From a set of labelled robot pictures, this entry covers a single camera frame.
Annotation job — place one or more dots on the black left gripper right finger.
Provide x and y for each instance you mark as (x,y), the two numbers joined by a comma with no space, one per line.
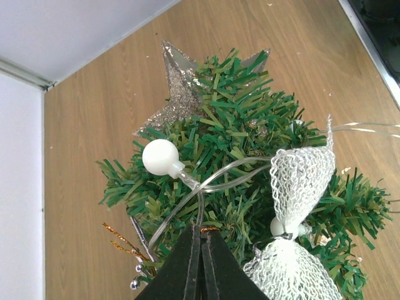
(221,275)

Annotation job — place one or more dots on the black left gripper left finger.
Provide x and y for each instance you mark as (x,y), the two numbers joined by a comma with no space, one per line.
(177,279)

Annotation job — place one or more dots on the gold bauble ornament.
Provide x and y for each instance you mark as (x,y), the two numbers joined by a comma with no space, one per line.
(145,269)

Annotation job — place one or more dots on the small green christmas tree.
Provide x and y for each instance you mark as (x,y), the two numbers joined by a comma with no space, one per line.
(214,172)

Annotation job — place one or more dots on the silver mesh ribbon bow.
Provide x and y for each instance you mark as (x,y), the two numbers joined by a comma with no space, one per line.
(284,269)

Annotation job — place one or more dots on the silver glitter star ornament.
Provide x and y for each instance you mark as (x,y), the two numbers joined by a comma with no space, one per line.
(191,84)

